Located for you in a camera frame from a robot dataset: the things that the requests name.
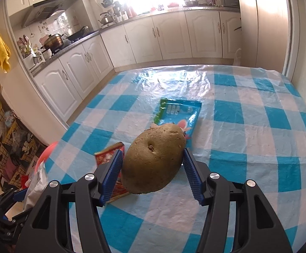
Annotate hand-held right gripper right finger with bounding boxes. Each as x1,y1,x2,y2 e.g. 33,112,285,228
183,147,293,253

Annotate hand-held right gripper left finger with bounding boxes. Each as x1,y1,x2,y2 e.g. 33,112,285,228
16,149,124,253

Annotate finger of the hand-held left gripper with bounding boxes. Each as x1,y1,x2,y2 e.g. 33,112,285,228
12,188,28,203
0,211,30,224

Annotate white plastic bag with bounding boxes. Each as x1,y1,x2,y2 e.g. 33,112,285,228
24,162,50,212

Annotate brown potato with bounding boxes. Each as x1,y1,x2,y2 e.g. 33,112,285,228
121,123,187,194

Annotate red snack packet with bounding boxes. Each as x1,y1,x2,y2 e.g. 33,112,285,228
93,141,131,204

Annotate pink plastic bin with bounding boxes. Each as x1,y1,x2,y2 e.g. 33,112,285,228
34,141,60,175

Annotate yellow black storage rack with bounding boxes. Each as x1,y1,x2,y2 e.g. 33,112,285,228
0,90,48,191

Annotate blue green flat packet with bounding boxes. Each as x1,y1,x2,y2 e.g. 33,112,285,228
152,97,203,141

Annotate blue white checkered tablecloth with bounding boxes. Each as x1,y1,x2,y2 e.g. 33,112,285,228
47,64,306,253

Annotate white utensil holder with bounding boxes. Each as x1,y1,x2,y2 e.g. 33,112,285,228
24,48,44,65

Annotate white lower kitchen cabinets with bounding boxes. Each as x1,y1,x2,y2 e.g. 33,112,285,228
33,9,242,127

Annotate yellow hanging towel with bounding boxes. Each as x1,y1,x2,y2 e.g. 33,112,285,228
0,29,12,74

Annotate black wok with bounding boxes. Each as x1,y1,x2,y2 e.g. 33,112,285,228
67,26,89,41

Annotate brass cooking pot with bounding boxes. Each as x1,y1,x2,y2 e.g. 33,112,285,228
41,33,65,52

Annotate steel kettle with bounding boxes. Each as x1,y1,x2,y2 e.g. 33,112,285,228
98,12,115,25

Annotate beige refrigerator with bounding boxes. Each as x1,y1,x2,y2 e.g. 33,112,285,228
235,0,292,71

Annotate steel range hood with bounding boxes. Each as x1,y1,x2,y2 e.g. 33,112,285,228
21,0,86,28

